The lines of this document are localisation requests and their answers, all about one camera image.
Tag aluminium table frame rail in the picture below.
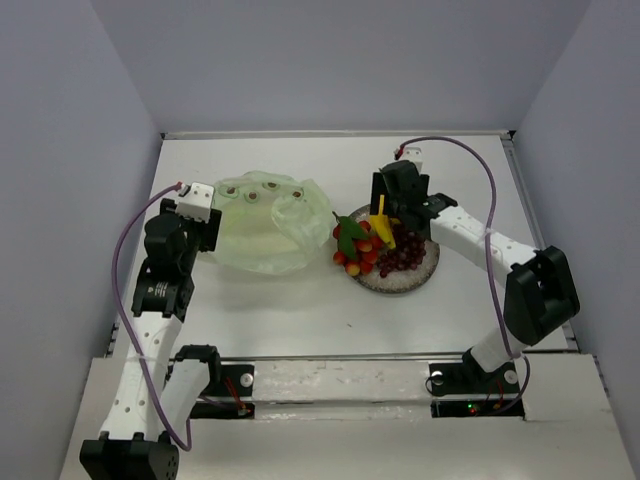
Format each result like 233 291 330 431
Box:
161 129 516 141

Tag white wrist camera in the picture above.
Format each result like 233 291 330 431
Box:
176 182 215 223
394 146 424 173

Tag red fake cherries with leaf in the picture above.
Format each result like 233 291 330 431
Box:
332 213 385 277

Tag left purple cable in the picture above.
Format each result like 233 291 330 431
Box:
113 183 194 452

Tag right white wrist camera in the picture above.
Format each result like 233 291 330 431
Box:
394 146 424 173

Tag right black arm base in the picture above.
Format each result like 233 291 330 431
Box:
425 362 525 419

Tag purple cable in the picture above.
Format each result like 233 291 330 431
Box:
113 183 194 452
397 136 530 412

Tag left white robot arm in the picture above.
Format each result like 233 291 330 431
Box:
79 199 222 479

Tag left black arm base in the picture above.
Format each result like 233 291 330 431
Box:
191 363 255 420

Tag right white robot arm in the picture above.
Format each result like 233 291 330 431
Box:
370 160 580 392

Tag speckled ceramic plate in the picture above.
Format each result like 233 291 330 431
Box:
349 206 440 294

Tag purple fake grapes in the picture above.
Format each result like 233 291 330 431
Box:
376 224 426 278

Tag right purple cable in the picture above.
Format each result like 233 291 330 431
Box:
397 136 530 412

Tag light green plastic bag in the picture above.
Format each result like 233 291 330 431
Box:
211 171 335 275

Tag yellow fake banana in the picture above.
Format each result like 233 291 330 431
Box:
369 195 396 250

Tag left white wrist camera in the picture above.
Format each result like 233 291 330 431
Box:
176 182 215 223

